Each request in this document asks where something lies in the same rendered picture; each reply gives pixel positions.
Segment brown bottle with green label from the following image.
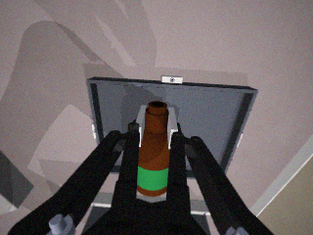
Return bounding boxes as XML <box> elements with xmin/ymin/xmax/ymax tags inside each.
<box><xmin>137</xmin><ymin>101</ymin><xmax>170</xmax><ymax>197</ymax></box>

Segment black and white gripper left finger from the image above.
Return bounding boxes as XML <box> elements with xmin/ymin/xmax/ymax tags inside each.
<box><xmin>7</xmin><ymin>105</ymin><xmax>147</xmax><ymax>235</ymax></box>

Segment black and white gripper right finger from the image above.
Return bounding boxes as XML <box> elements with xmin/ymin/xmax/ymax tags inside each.
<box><xmin>165</xmin><ymin>107</ymin><xmax>274</xmax><ymax>235</ymax></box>

